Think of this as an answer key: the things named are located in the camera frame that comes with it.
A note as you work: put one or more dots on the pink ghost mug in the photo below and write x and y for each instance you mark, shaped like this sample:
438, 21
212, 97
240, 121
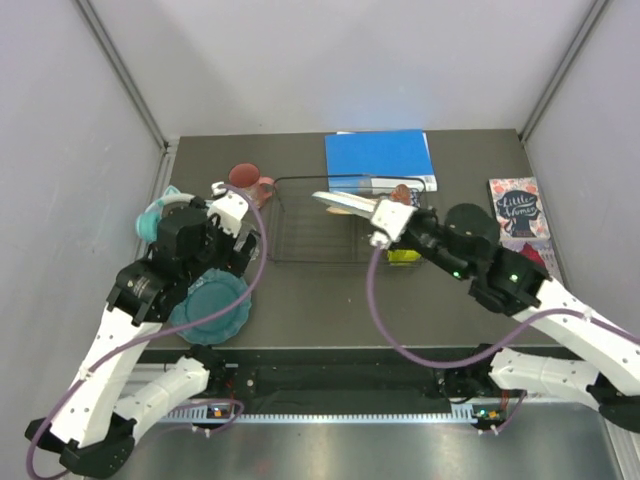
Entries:
247, 176

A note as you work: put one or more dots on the teal cat ear headphones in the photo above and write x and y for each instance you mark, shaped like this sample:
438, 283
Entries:
147, 222

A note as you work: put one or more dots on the lime green bowl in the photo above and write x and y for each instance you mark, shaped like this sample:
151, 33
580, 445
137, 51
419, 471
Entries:
402, 257

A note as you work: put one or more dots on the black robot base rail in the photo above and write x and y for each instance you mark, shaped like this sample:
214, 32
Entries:
340, 381

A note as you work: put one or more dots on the Little Women book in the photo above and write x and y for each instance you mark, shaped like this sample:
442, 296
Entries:
517, 207

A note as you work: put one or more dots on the teal scalloped plate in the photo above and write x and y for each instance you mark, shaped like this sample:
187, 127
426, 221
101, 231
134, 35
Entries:
213, 291

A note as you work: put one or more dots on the white watermelon plate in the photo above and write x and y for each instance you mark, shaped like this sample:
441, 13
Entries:
355, 204

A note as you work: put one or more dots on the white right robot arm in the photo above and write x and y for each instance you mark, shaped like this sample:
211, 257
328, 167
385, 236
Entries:
561, 346

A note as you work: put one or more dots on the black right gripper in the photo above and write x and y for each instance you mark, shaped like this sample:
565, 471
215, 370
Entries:
399, 243

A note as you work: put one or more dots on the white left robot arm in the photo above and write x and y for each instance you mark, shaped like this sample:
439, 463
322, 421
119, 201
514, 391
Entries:
92, 429

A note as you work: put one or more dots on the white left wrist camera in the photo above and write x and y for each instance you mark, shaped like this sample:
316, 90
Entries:
227, 209

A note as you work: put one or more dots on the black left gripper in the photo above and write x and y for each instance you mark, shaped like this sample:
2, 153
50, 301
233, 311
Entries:
231, 260

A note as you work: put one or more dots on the red illustrated book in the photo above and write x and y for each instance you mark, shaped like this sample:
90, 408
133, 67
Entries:
540, 251

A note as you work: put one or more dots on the peach bird plate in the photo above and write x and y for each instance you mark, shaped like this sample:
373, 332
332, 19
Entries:
337, 211

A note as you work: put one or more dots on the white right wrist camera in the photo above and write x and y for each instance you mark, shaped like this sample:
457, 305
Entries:
389, 220

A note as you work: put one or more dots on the blue folder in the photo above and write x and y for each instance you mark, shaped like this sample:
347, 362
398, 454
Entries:
379, 161

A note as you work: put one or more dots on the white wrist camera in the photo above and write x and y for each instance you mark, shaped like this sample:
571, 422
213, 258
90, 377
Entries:
227, 209
389, 220

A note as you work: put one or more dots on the black wire dish rack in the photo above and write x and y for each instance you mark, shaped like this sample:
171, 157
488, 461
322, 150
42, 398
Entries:
301, 231

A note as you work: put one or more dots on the clear plastic cup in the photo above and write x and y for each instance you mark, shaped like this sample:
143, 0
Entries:
248, 242

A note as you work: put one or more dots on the red patterned small bowl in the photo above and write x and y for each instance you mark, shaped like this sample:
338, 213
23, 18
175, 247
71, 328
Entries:
406, 196

